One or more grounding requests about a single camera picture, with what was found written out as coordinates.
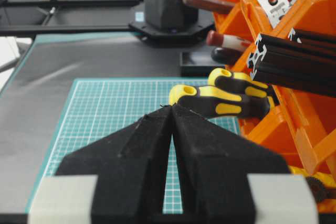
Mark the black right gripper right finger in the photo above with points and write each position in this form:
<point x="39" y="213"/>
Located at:
<point x="213" y="165"/>

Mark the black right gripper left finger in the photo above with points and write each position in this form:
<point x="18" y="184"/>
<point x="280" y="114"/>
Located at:
<point x="131" y="166"/>

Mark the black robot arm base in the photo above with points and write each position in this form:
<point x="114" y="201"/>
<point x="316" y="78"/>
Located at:
<point x="170" y="19"/>

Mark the orange container rack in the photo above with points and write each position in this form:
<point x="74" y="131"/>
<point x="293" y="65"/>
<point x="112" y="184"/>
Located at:
<point x="302" y="127"/>

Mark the front yellow black screwdriver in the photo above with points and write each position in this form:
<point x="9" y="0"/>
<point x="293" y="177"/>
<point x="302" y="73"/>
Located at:
<point x="212" y="102"/>

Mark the yellow black screwdriver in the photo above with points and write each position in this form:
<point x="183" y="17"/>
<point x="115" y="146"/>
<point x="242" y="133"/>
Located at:
<point x="241" y="83"/>
<point x="212" y="102"/>

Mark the green cutting mat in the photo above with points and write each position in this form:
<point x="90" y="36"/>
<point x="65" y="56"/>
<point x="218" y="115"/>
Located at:
<point x="100" y="106"/>

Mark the rear yellow black screwdriver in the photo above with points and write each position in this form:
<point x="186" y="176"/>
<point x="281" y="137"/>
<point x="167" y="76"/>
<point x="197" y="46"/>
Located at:
<point x="241" y="83"/>

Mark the black shallow tray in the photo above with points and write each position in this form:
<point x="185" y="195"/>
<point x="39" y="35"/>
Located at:
<point x="197" y="64"/>

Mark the black aluminium extrusion profile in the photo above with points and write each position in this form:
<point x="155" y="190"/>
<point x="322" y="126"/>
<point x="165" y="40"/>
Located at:
<point x="293" y="65"/>

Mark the black tool handle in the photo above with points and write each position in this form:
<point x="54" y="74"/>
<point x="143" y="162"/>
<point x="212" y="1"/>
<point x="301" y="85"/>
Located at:
<point x="225" y="56"/>

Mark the red white tool handle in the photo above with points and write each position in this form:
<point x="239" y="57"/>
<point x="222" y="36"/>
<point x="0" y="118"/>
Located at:
<point x="227" y="41"/>

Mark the dark red tool handle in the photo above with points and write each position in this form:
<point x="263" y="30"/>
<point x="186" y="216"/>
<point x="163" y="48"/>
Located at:
<point x="217" y="6"/>

